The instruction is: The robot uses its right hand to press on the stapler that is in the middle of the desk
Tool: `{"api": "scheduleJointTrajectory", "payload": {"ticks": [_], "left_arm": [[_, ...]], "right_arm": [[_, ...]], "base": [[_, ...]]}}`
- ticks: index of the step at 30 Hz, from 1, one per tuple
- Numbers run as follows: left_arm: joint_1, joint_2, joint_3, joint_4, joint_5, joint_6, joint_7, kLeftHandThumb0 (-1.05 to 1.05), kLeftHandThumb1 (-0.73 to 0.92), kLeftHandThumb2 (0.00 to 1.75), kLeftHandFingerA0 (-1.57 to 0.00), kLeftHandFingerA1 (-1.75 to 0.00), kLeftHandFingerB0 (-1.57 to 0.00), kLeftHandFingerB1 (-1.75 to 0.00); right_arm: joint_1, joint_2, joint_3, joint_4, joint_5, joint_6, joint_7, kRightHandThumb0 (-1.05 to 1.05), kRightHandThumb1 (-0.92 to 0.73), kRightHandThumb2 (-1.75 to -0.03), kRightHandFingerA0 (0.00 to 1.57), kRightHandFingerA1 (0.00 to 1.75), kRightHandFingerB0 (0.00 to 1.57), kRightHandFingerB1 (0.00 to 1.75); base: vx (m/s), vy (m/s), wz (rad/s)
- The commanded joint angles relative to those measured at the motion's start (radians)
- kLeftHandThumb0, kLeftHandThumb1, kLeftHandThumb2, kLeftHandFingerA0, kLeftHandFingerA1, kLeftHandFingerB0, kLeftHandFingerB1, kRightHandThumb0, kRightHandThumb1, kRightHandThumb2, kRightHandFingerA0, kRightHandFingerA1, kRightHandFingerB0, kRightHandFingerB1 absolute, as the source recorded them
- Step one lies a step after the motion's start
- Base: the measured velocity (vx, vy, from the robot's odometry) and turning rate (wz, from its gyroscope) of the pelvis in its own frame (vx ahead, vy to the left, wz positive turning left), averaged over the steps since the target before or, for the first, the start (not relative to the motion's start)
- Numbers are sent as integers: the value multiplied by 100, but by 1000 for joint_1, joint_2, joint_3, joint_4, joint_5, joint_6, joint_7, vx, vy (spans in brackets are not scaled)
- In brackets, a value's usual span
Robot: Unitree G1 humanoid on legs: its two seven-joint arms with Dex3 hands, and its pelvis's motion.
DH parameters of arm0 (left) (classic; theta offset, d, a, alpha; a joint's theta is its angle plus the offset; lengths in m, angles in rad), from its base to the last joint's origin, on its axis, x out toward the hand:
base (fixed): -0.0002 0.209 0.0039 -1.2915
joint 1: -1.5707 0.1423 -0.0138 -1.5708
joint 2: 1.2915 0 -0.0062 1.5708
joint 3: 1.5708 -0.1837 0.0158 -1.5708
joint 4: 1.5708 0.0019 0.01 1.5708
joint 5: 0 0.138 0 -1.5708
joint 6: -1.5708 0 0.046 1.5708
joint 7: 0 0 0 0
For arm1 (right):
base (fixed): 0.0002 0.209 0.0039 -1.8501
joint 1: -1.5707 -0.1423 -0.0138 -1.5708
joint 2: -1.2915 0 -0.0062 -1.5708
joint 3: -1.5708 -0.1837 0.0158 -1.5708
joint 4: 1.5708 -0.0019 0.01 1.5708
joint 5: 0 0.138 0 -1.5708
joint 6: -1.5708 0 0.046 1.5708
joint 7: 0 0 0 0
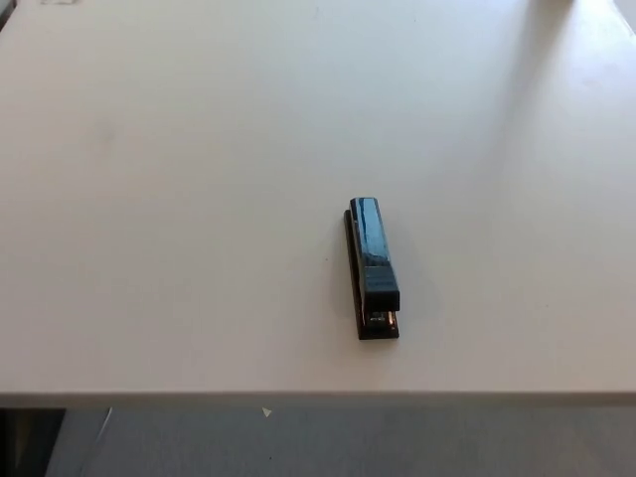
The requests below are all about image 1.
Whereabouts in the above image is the black desk stapler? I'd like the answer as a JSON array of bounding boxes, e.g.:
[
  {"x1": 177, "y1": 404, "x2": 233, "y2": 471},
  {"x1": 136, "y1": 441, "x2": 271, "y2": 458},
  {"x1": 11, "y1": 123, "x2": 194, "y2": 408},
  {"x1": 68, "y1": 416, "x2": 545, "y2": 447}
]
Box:
[{"x1": 343, "y1": 196, "x2": 402, "y2": 344}]

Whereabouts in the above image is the dark table leg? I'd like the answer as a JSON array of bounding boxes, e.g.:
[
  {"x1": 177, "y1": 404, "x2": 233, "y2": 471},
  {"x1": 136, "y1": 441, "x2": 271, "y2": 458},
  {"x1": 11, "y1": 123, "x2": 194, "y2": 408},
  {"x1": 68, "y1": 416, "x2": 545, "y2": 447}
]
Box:
[{"x1": 0, "y1": 407, "x2": 68, "y2": 477}]

